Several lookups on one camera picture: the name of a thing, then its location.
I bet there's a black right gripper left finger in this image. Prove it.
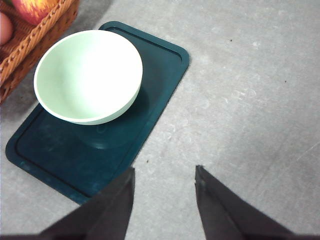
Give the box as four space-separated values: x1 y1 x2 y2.
0 168 135 240

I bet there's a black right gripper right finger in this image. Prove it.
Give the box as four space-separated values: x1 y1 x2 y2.
195 165 320 240

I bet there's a light green bowl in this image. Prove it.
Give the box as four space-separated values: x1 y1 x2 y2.
33 30 143 125

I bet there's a brown egg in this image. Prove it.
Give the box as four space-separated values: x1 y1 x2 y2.
0 12 14 46

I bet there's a brown woven wicker basket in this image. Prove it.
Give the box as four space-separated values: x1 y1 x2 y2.
0 0 80 105

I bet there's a dark teal rectangular tray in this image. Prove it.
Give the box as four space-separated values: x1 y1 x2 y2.
6 21 190 204

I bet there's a red yellow apple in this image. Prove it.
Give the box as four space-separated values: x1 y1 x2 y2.
11 0 61 25

